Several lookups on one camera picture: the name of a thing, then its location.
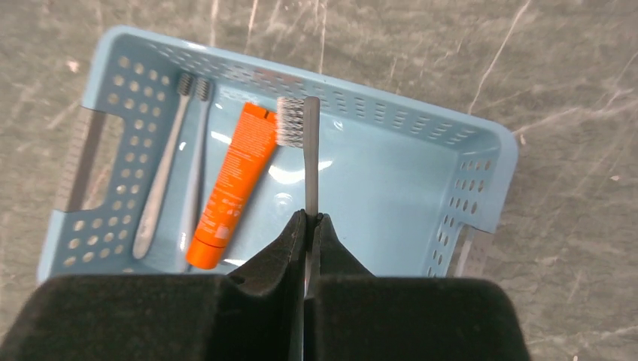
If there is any orange toothpaste tube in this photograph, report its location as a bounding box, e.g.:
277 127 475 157
185 102 276 269

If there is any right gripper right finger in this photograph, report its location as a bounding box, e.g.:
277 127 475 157
304 214 530 360

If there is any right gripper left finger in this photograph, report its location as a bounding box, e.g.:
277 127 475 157
1 211 306 360

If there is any light blue toothbrush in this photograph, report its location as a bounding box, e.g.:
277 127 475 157
178 77 211 273

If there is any light blue plastic basket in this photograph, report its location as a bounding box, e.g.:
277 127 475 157
37 26 518 282

